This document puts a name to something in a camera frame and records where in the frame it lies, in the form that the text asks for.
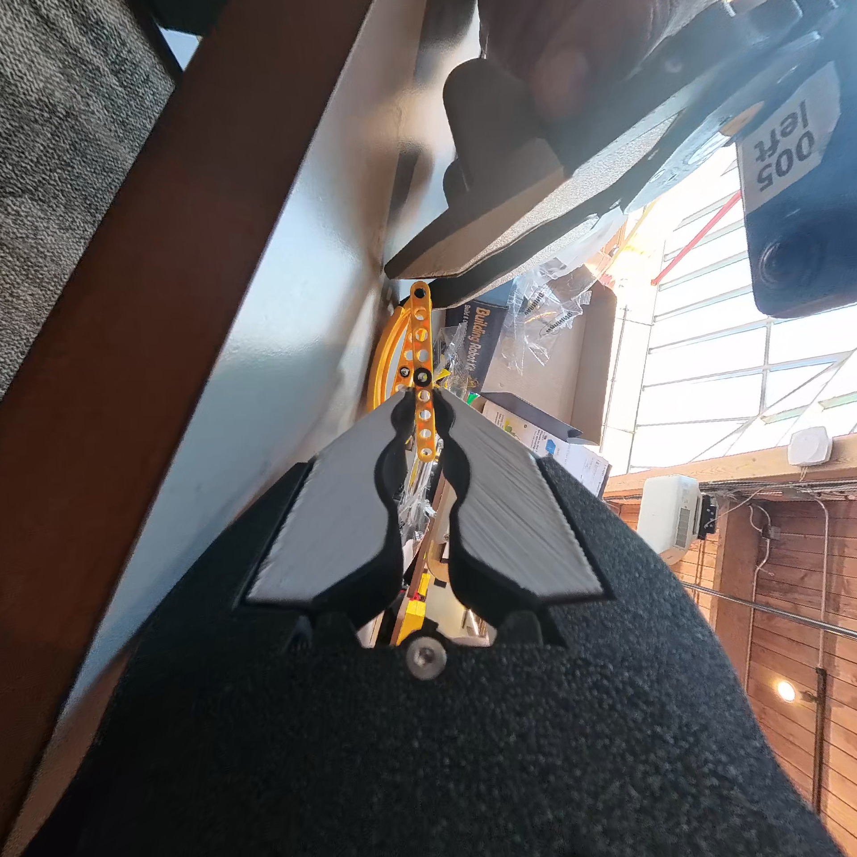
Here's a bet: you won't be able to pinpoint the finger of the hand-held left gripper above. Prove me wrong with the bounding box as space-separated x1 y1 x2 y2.
382 134 633 312
442 58 570 202

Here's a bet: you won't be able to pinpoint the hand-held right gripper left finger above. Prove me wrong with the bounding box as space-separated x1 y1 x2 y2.
244 391 409 610

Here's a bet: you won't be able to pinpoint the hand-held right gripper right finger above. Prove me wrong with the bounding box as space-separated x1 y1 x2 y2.
440 395 606 620

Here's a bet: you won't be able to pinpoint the yellow beam black pin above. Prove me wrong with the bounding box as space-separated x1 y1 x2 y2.
406 279 440 464

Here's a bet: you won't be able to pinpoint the grey desk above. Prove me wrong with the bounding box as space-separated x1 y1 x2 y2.
0 0 463 857

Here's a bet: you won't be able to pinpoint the person's left hand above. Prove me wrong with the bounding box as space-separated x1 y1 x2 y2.
476 0 717 124

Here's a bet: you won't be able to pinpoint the wooden clipboard printed sheet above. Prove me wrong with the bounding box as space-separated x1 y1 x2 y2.
483 395 614 499

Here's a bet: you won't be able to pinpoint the clear bags inside box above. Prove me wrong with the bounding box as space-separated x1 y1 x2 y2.
507 262 597 369

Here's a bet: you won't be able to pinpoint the cardboard box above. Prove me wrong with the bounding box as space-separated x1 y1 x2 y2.
480 266 621 445

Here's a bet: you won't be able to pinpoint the white wall device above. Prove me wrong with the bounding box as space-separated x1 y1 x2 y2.
635 474 705 563

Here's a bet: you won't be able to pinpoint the small white wall box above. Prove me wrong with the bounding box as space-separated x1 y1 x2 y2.
786 425 835 468

